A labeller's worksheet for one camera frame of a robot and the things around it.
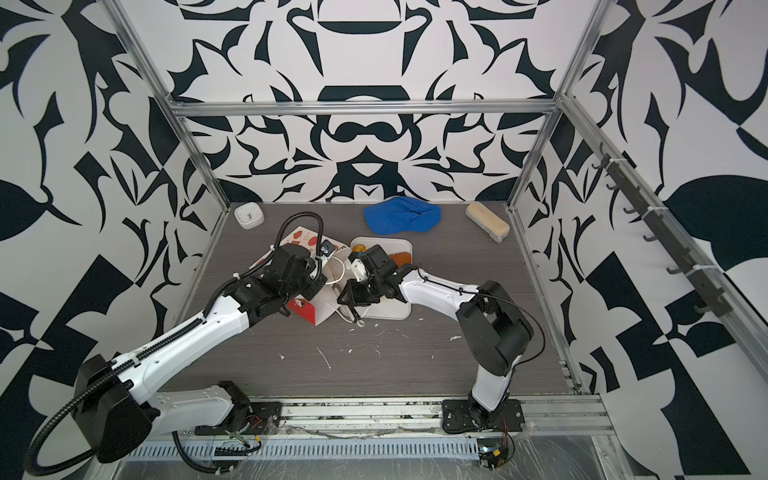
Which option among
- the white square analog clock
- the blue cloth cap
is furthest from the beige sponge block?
the white square analog clock

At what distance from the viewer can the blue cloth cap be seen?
3.72 feet

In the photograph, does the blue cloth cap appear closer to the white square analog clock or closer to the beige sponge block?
the beige sponge block

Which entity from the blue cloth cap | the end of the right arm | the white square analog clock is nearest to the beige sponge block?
the blue cloth cap

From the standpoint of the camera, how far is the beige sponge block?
43.8 inches

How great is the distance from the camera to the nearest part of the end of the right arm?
662 millimetres

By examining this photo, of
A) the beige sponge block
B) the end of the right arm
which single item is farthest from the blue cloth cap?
the end of the right arm

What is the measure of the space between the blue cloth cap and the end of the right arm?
1.02 ft

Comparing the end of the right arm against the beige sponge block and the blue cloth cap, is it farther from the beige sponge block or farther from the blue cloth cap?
the beige sponge block

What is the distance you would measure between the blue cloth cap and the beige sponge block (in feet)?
0.41

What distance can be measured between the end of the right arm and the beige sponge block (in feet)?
1.75

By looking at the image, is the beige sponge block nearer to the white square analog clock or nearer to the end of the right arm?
the end of the right arm

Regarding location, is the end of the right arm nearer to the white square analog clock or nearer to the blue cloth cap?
the blue cloth cap
